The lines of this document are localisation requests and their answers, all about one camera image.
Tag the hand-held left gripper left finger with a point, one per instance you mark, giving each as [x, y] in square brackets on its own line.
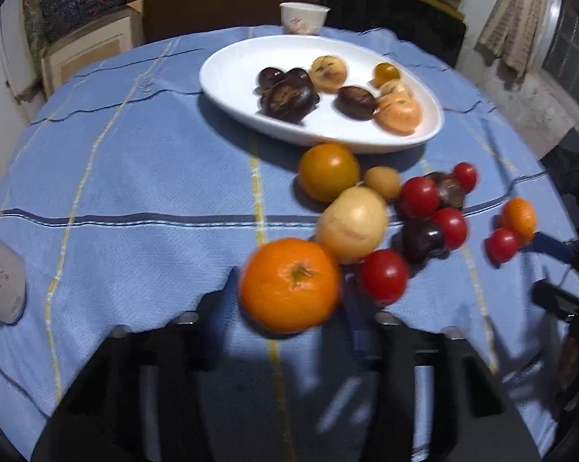
[207, 317]

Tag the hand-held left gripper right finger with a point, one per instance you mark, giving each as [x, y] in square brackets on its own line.
[359, 334]

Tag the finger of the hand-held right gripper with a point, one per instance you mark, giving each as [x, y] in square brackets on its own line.
[554, 298]
[554, 249]

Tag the large orange tangerine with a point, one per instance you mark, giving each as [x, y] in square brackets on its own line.
[518, 219]

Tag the red cherry tomato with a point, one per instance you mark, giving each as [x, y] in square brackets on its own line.
[383, 276]
[450, 227]
[418, 197]
[465, 176]
[501, 245]

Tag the small orange tangerine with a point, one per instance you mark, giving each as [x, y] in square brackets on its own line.
[289, 284]

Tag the pale yellow round fruit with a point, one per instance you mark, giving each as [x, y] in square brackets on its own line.
[352, 224]

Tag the dark purple round fruit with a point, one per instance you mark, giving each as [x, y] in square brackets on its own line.
[300, 78]
[421, 241]

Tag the dark brown water chestnut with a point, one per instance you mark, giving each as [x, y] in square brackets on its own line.
[271, 78]
[289, 102]
[356, 102]
[450, 192]

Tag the small tan longan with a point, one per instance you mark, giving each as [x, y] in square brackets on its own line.
[382, 183]

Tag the yellow-orange citrus fruit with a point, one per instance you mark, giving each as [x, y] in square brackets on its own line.
[329, 172]
[386, 74]

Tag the orange peach round fruit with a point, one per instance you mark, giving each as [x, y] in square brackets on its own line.
[399, 116]

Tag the striped pepino melon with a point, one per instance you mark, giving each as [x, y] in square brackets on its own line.
[394, 89]

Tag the white oval plate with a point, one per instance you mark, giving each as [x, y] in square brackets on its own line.
[231, 82]

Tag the pale peach round fruit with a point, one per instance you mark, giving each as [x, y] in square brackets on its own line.
[329, 73]

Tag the blue checked tablecloth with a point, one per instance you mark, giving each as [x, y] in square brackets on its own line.
[149, 202]

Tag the grey metal window grille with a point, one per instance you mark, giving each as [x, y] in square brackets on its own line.
[578, 53]

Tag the white drink can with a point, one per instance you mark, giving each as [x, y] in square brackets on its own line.
[0, 279]

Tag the beige hanging towel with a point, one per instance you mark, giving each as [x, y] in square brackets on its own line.
[515, 19]

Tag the black panel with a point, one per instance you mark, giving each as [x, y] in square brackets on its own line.
[395, 14]

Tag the brown board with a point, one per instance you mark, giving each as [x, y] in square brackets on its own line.
[212, 5]

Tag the white paper cup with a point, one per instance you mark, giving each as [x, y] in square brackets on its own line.
[303, 19]

